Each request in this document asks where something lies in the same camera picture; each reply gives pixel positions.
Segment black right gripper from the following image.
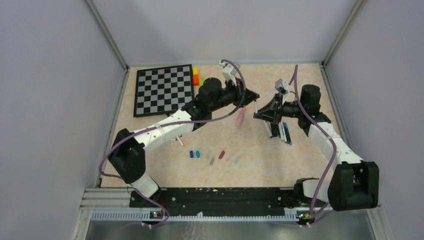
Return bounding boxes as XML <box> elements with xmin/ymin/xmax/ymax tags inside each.
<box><xmin>254</xmin><ymin>94</ymin><xmax>304</xmax><ymax>126</ymax></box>

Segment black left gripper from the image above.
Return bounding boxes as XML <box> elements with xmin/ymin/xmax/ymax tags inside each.
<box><xmin>208</xmin><ymin>74</ymin><xmax>258</xmax><ymax>111</ymax></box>

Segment black blue highlighter marker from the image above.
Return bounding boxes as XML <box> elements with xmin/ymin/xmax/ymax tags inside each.
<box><xmin>270</xmin><ymin>123</ymin><xmax>280</xmax><ymax>138</ymax></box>

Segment red capped white pen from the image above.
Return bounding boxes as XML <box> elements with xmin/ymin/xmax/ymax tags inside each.
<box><xmin>254</xmin><ymin>100</ymin><xmax>259</xmax><ymax>114</ymax></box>

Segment pink highlighter marker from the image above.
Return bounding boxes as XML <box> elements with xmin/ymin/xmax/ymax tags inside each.
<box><xmin>235</xmin><ymin>108</ymin><xmax>247</xmax><ymax>127</ymax></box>

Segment dark blue pen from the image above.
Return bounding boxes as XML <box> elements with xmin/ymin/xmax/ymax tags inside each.
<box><xmin>282</xmin><ymin>122</ymin><xmax>290</xmax><ymax>144</ymax></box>

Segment blue capped pen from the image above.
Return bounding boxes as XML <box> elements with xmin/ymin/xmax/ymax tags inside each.
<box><xmin>286</xmin><ymin>123</ymin><xmax>292</xmax><ymax>145</ymax></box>

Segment green transparent pen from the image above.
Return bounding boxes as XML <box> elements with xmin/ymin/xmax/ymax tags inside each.
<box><xmin>276</xmin><ymin>124</ymin><xmax>282</xmax><ymax>139</ymax></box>

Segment white grey marker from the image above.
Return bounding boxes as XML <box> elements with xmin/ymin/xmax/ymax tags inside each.
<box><xmin>279</xmin><ymin>122</ymin><xmax>288</xmax><ymax>144</ymax></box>

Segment magenta pen cap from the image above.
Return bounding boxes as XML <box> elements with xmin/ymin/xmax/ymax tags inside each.
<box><xmin>218</xmin><ymin>150</ymin><xmax>225</xmax><ymax>160</ymax></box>

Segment white pen blue cap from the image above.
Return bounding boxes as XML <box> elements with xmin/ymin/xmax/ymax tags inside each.
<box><xmin>263</xmin><ymin>121</ymin><xmax>273</xmax><ymax>139</ymax></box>

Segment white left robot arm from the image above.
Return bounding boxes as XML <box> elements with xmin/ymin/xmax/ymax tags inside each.
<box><xmin>107</xmin><ymin>77</ymin><xmax>260</xmax><ymax>207</ymax></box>

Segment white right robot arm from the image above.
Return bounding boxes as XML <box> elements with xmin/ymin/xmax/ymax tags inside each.
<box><xmin>254</xmin><ymin>84</ymin><xmax>380</xmax><ymax>212</ymax></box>

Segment orange toy block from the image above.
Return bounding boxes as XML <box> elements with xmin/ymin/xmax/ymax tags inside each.
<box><xmin>193</xmin><ymin>74</ymin><xmax>200</xmax><ymax>86</ymax></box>

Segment black and grey chessboard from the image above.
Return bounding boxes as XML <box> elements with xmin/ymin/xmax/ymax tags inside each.
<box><xmin>133</xmin><ymin>64</ymin><xmax>195</xmax><ymax>118</ymax></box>

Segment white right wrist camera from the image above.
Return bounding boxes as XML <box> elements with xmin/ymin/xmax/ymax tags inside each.
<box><xmin>274</xmin><ymin>78</ymin><xmax>291</xmax><ymax>98</ymax></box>

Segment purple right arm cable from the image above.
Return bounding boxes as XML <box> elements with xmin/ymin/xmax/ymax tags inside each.
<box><xmin>288</xmin><ymin>64</ymin><xmax>338</xmax><ymax>228</ymax></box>

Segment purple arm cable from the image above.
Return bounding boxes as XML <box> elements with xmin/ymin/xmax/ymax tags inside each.
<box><xmin>288</xmin><ymin>64</ymin><xmax>338</xmax><ymax>228</ymax></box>
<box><xmin>98</xmin><ymin>58</ymin><xmax>247</xmax><ymax>229</ymax></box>

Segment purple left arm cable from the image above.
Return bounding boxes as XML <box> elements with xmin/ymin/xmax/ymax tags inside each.
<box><xmin>98</xmin><ymin>58</ymin><xmax>247</xmax><ymax>229</ymax></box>

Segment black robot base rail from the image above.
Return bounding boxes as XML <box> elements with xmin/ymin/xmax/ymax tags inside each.
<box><xmin>129</xmin><ymin>187</ymin><xmax>312</xmax><ymax>217</ymax></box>

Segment grey slotted cable duct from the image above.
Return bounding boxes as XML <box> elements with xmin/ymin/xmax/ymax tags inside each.
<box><xmin>91</xmin><ymin>209</ymin><xmax>299</xmax><ymax>222</ymax></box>

